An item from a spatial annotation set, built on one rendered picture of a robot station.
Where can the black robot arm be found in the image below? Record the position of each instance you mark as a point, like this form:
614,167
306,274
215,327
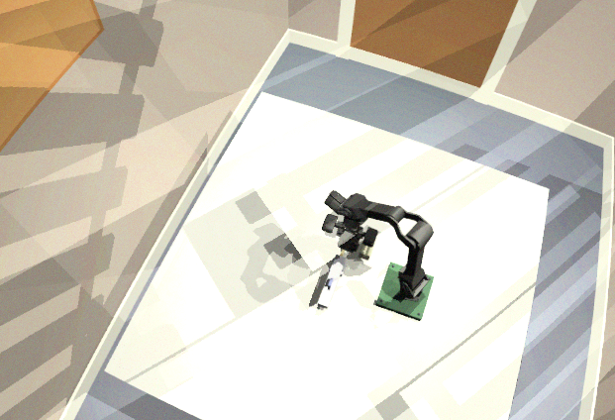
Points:
357,209

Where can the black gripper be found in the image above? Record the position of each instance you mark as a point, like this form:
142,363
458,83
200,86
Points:
330,223

